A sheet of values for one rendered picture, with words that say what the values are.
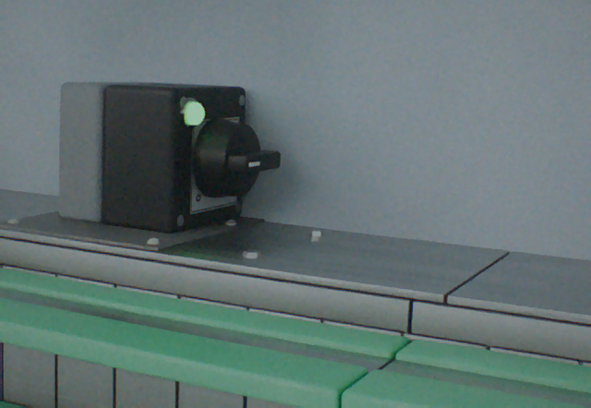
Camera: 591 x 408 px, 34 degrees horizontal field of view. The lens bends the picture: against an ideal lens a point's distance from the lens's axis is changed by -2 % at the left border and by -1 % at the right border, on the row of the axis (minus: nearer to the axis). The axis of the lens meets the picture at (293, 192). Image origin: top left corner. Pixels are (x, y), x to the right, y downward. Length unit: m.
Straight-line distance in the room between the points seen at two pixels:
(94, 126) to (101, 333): 0.17
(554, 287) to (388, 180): 0.14
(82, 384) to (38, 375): 0.03
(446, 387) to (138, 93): 0.25
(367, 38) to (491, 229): 0.13
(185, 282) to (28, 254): 0.10
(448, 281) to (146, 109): 0.19
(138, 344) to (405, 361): 0.11
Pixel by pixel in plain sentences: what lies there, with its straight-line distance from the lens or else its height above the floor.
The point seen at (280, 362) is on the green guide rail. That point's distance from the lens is 0.37.
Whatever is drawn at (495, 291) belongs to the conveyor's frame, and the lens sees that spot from 0.43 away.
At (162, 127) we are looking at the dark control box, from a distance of 0.52.
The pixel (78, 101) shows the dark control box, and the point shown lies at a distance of 0.55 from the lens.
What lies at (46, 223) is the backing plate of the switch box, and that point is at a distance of 0.55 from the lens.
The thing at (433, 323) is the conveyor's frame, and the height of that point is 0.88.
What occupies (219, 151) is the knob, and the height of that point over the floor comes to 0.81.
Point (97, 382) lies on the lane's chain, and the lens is 0.51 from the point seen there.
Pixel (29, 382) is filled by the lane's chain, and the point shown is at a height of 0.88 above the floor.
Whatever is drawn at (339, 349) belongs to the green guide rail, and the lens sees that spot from 0.40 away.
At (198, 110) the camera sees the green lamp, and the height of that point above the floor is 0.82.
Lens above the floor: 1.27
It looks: 63 degrees down
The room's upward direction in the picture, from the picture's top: 103 degrees counter-clockwise
